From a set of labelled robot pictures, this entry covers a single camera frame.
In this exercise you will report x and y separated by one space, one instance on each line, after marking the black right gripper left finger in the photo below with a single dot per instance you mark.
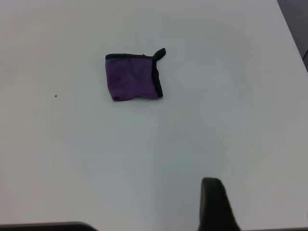
48 227

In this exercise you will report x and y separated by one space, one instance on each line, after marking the purple cloth with black trim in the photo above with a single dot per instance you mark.
130 79

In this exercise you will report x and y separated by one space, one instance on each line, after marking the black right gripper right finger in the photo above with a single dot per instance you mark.
214 209

